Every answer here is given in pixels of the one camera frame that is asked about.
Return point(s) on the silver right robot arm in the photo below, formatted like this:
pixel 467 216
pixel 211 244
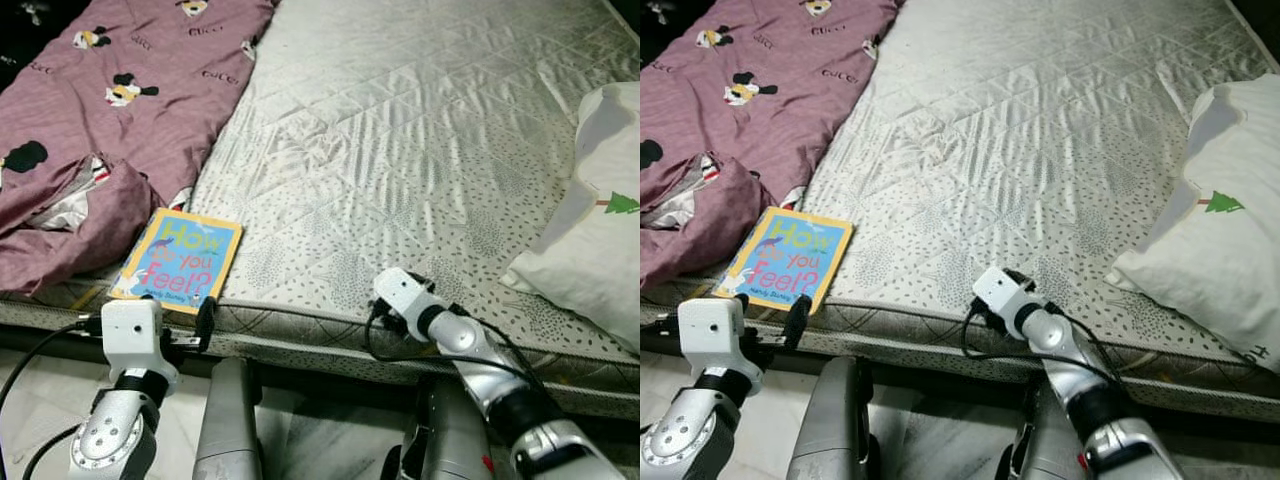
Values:
pixel 500 385
pixel 1095 385

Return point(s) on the black printed cloth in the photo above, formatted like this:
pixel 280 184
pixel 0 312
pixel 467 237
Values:
pixel 20 25
pixel 658 22

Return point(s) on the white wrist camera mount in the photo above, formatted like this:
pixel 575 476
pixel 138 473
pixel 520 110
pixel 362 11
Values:
pixel 405 290
pixel 1003 288
pixel 132 335
pixel 712 335

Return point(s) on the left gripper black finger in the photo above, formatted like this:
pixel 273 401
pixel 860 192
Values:
pixel 207 325
pixel 797 322

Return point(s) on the dark bed frame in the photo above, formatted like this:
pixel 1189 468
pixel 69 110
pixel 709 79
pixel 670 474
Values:
pixel 920 362
pixel 320 363

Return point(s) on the white pillow with tree print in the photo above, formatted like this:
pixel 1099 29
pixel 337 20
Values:
pixel 1210 260
pixel 590 250

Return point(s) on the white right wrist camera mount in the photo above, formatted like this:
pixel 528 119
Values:
pixel 1003 288
pixel 405 290

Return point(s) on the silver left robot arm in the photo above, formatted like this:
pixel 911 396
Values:
pixel 695 435
pixel 115 435

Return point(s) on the white quilted mattress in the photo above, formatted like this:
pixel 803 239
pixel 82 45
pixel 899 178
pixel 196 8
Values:
pixel 400 150
pixel 1000 150

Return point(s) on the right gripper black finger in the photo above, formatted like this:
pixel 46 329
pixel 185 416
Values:
pixel 1017 279
pixel 419 282

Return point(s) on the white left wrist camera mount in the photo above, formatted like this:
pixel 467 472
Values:
pixel 132 335
pixel 712 335

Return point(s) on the colourful children's picture book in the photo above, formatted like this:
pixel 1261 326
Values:
pixel 180 262
pixel 790 262

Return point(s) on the purple printed blanket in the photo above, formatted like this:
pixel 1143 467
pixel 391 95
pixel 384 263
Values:
pixel 150 130
pixel 740 130

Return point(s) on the silver right robot leg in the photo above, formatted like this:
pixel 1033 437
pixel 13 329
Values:
pixel 1045 435
pixel 445 435

